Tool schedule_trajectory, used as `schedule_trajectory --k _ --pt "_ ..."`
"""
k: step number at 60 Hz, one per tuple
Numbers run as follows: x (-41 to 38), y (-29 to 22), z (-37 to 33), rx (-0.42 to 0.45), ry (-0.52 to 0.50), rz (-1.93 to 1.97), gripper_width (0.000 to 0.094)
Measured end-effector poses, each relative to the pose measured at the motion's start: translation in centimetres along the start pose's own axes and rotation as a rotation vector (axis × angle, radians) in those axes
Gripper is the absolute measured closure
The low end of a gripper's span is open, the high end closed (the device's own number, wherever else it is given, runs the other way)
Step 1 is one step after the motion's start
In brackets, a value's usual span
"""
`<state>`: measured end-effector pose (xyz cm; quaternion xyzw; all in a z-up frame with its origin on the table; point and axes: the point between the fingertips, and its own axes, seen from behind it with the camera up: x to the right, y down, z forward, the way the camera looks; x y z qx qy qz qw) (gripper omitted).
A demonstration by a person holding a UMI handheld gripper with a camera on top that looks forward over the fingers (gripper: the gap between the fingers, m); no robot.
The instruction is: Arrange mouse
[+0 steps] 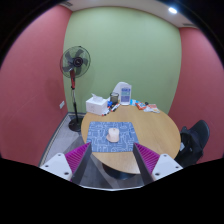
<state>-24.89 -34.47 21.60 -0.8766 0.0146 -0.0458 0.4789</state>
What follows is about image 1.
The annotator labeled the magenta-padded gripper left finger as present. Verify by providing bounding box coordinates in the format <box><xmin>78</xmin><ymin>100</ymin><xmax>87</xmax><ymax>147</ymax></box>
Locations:
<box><xmin>39</xmin><ymin>142</ymin><xmax>93</xmax><ymax>186</ymax></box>

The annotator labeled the round ceiling light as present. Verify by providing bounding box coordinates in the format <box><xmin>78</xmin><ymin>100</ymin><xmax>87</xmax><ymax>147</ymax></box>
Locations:
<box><xmin>167</xmin><ymin>6</ymin><xmax>179</xmax><ymax>15</ymax></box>

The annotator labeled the blue patterned mouse pad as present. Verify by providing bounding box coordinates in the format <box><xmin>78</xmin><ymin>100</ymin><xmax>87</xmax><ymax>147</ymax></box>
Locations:
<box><xmin>85</xmin><ymin>120</ymin><xmax>140</xmax><ymax>154</ymax></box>

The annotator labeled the white tissue box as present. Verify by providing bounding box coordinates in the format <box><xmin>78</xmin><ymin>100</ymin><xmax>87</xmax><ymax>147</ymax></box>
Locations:
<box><xmin>85</xmin><ymin>93</ymin><xmax>109</xmax><ymax>116</ymax></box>

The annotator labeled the beige computer mouse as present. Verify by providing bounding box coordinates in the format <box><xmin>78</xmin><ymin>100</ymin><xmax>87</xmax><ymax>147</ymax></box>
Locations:
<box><xmin>106</xmin><ymin>127</ymin><xmax>120</xmax><ymax>143</ymax></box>

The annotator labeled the ceiling air vent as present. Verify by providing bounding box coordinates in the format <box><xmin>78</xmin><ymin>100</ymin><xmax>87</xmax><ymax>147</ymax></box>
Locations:
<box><xmin>182</xmin><ymin>22</ymin><xmax>198</xmax><ymax>29</ymax></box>
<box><xmin>60</xmin><ymin>0</ymin><xmax>74</xmax><ymax>8</ymax></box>

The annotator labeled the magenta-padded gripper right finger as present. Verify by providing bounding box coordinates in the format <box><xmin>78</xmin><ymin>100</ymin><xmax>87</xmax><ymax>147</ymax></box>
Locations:
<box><xmin>132</xmin><ymin>142</ymin><xmax>184</xmax><ymax>186</ymax></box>

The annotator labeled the black whiteboard marker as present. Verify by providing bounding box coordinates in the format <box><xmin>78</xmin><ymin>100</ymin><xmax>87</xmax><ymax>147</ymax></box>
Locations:
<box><xmin>109</xmin><ymin>102</ymin><xmax>122</xmax><ymax>112</ymax></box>

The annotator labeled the black standing fan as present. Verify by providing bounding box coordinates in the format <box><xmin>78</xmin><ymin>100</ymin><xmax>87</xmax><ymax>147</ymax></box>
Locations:
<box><xmin>59</xmin><ymin>45</ymin><xmax>92</xmax><ymax>133</ymax></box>

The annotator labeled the dark mesh pen cup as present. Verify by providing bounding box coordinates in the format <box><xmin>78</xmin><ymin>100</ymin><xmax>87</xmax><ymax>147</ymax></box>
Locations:
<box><xmin>109</xmin><ymin>92</ymin><xmax>120</xmax><ymax>104</ymax></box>

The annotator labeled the black office chair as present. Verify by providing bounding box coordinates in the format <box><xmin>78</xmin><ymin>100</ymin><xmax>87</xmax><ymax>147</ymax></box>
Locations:
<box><xmin>174</xmin><ymin>119</ymin><xmax>211</xmax><ymax>168</ymax></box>

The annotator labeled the large orange snack packet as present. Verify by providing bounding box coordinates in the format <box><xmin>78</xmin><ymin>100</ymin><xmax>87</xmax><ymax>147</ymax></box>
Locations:
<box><xmin>147</xmin><ymin>103</ymin><xmax>161</xmax><ymax>114</ymax></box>

